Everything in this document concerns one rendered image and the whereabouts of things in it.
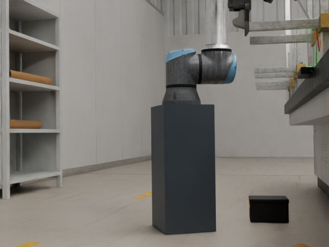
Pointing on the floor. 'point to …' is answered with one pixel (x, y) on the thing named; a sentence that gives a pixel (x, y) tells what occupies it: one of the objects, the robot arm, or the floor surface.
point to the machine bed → (321, 156)
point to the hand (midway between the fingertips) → (247, 32)
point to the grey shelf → (30, 93)
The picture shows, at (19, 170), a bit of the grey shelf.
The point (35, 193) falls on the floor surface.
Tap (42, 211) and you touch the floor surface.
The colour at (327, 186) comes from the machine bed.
